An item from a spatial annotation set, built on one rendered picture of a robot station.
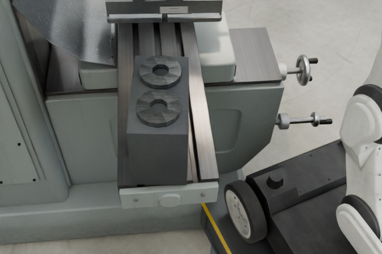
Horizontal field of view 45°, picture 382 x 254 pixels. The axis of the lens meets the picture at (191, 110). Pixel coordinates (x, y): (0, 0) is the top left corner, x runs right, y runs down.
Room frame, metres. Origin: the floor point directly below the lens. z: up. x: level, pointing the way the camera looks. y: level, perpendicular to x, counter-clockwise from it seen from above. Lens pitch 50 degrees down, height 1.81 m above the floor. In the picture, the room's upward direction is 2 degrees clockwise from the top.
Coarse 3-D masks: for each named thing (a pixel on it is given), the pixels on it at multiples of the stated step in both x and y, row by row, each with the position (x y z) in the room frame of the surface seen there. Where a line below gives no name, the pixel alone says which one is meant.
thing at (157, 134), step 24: (144, 72) 0.68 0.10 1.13; (168, 72) 0.70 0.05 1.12; (144, 96) 0.61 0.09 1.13; (168, 96) 0.61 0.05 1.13; (144, 120) 0.55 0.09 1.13; (168, 120) 0.55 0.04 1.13; (144, 144) 0.53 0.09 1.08; (168, 144) 0.53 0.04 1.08; (144, 168) 0.53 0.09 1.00; (168, 168) 0.53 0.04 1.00
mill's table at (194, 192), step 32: (128, 32) 1.04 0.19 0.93; (160, 32) 1.05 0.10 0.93; (192, 32) 1.05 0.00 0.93; (128, 64) 0.91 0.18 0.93; (192, 64) 0.92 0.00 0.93; (128, 96) 0.79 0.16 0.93; (192, 96) 0.80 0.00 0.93; (192, 128) 0.71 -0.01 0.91; (128, 160) 0.59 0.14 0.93; (192, 160) 0.61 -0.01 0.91; (128, 192) 0.51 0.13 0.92; (160, 192) 0.52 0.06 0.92; (192, 192) 0.53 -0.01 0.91
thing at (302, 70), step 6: (300, 60) 1.25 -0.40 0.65; (306, 60) 1.21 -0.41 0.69; (312, 60) 1.22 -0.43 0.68; (282, 66) 1.20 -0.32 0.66; (300, 66) 1.24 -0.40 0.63; (306, 66) 1.19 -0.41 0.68; (282, 72) 1.18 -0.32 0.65; (288, 72) 1.20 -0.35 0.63; (294, 72) 1.21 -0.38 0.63; (300, 72) 1.21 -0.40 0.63; (306, 72) 1.18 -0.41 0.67; (300, 78) 1.21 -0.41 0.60; (306, 78) 1.17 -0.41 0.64; (312, 78) 1.22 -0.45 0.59; (300, 84) 1.19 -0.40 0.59; (306, 84) 1.17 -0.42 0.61
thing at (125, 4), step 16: (112, 0) 1.11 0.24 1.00; (128, 0) 1.11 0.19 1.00; (144, 0) 1.10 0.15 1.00; (160, 0) 1.11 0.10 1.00; (192, 0) 1.12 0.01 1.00; (208, 0) 1.12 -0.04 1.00; (112, 16) 1.09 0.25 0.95; (128, 16) 1.10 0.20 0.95; (144, 16) 1.10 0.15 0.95; (160, 16) 1.10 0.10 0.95; (176, 16) 1.11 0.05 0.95; (192, 16) 1.11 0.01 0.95; (208, 16) 1.11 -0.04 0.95
